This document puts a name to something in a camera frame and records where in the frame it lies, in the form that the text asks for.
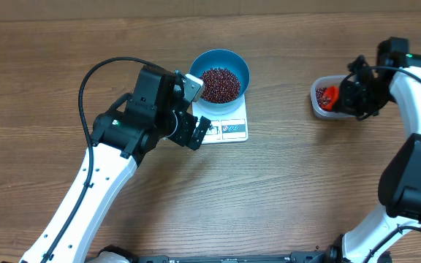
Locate red measuring scoop blue handle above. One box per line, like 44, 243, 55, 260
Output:
321, 86, 340, 111

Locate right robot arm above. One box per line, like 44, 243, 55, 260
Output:
316, 37, 421, 262

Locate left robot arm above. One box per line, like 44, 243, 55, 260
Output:
20, 66, 211, 262

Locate white digital kitchen scale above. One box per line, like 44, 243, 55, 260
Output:
192, 95, 249, 144

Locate red beans in bowl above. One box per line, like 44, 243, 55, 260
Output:
200, 68, 241, 104

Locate blue plastic bowl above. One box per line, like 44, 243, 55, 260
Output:
189, 49, 251, 98

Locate red adzuki beans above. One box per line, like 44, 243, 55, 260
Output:
315, 87, 330, 107

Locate clear plastic container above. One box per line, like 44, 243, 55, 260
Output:
310, 75, 353, 120

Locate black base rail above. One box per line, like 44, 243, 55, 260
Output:
86, 244, 392, 263

